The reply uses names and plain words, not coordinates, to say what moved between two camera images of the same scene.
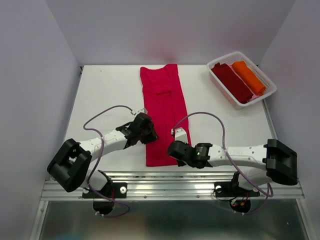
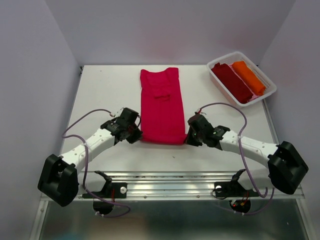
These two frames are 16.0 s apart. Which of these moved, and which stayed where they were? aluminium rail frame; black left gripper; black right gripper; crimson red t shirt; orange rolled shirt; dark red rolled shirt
Moved: black left gripper; black right gripper; crimson red t shirt
Stayed: orange rolled shirt; dark red rolled shirt; aluminium rail frame
